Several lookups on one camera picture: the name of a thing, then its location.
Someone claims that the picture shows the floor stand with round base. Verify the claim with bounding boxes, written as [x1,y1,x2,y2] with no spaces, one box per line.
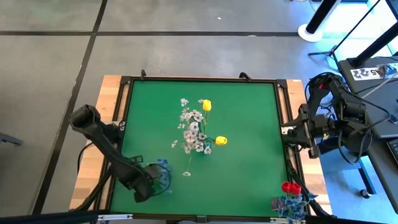
[297,0,339,44]

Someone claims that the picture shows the thin black tripod stand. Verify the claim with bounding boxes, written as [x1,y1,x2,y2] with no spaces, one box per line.
[307,0,382,68]

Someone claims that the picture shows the black rig crossbar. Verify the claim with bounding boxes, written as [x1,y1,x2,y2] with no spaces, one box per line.
[0,210,398,224]

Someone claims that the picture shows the purple glass vase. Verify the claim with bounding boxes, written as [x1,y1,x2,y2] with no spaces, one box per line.
[271,197,285,212]

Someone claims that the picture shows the black desk with keyboard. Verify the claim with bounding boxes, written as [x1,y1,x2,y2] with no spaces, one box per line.
[360,136,398,215]

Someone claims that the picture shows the grey metal foot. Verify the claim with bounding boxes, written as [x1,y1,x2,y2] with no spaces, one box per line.
[0,132,24,146]

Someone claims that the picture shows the green table mat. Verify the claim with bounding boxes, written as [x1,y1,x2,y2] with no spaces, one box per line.
[110,79,295,217]

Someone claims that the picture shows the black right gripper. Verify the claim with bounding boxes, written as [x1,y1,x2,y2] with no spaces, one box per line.
[281,104,322,160]

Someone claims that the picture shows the blue artificial flower stem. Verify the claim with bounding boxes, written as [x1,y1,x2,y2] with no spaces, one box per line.
[277,192,320,224]
[155,157,174,194]

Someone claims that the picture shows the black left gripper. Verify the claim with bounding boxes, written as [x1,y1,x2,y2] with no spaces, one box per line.
[124,164,163,203]

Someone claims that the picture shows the black desk column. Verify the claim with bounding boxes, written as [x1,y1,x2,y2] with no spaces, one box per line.
[353,21,398,68]

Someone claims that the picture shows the black keyboard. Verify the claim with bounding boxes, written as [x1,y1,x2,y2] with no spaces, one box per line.
[387,138,398,166]

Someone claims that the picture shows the yellow artificial tulip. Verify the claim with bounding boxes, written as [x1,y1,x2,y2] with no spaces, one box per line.
[201,98,213,131]
[211,135,228,147]

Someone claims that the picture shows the white cable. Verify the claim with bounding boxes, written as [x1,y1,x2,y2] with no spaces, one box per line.
[369,73,398,94]

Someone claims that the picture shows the black cable conduit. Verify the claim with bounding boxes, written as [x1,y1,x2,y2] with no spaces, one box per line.
[285,146,332,217]
[74,149,121,212]

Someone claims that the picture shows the black desk base bar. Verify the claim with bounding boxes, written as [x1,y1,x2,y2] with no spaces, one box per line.
[320,142,379,195]

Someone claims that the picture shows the white printed paper label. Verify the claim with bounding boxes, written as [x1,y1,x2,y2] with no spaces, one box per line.
[350,67,388,81]

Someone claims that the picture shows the black metal table frame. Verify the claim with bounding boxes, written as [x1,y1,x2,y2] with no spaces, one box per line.
[93,74,333,218]

